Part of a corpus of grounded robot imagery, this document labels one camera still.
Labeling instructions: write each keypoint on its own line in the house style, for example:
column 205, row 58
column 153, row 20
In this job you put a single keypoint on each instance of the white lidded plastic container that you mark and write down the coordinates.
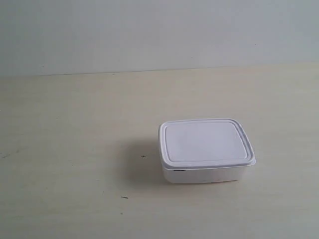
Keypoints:
column 200, row 151

